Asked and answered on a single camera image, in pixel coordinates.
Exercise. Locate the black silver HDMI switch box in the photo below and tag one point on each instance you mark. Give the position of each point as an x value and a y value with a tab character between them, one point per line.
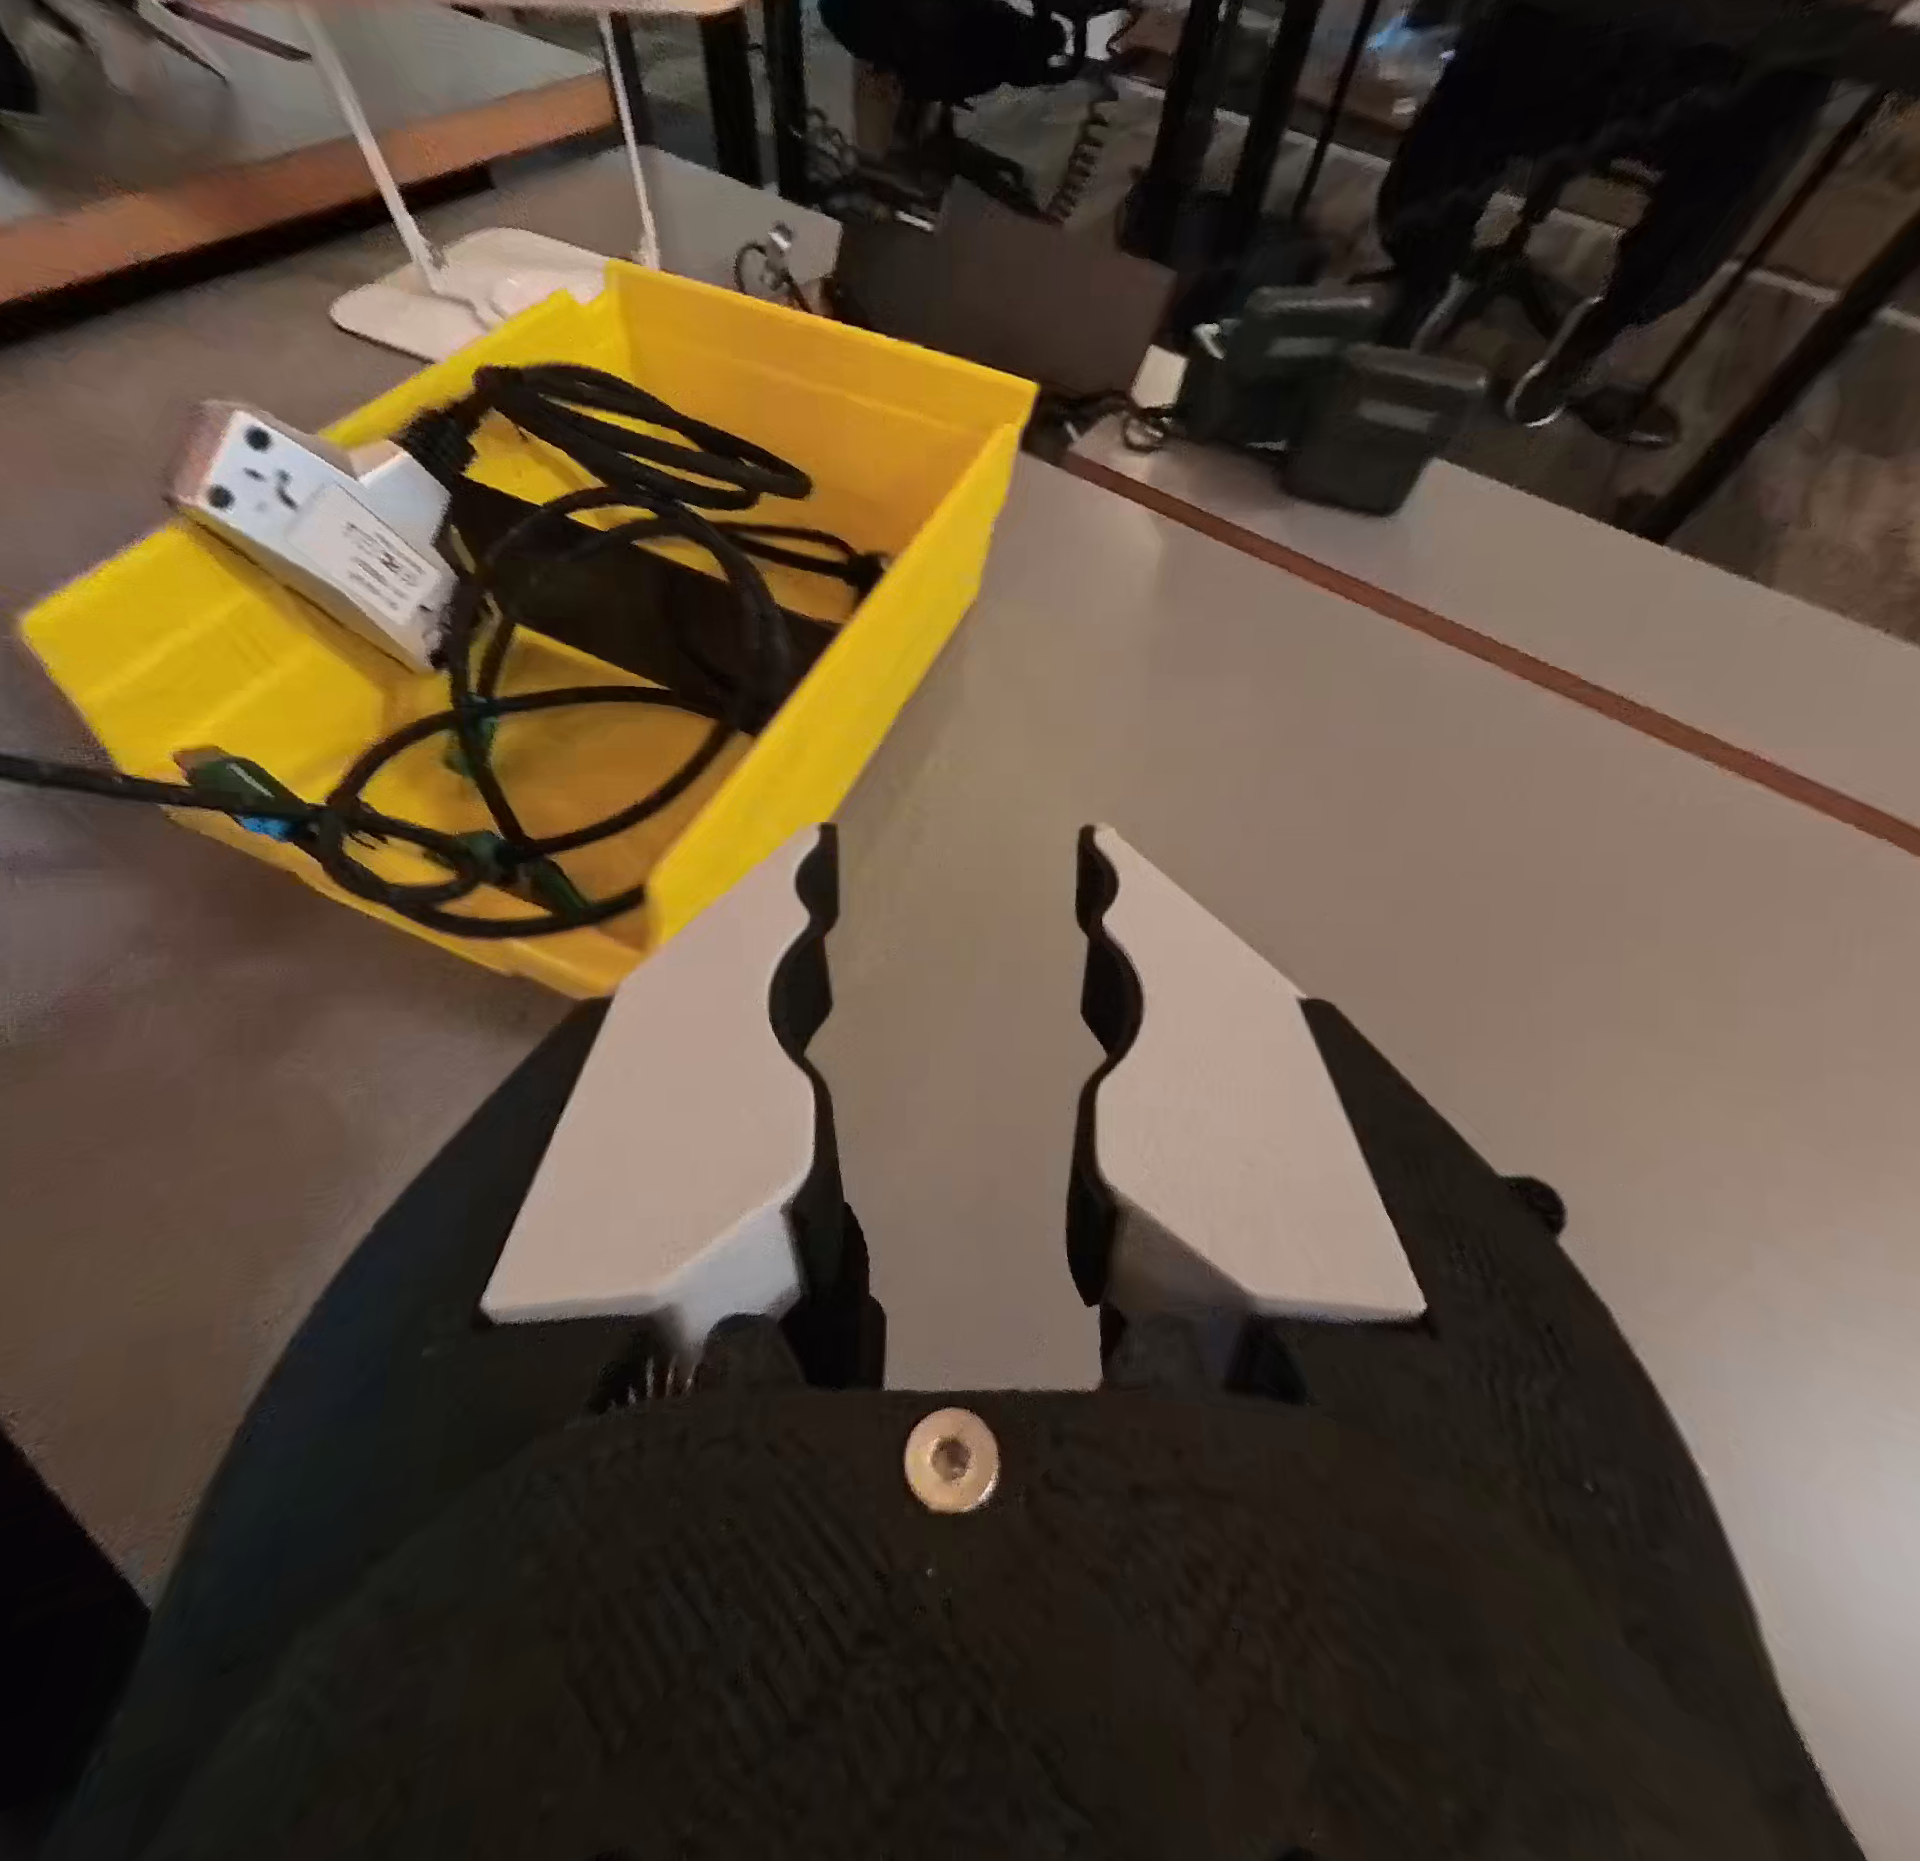
315	542

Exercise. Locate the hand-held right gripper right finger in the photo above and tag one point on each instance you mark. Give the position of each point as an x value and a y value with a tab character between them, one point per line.
1244	1141

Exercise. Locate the yellow bin with black divider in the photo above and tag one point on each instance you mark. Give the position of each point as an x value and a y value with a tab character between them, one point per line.
901	542

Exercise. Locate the dark grey battery charger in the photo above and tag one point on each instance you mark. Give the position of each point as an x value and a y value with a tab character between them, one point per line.
1275	362
1389	429

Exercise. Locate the black flat case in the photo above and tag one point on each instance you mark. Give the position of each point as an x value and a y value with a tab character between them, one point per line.
1005	296

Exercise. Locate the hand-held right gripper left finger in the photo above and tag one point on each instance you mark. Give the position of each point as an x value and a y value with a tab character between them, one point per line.
675	1141

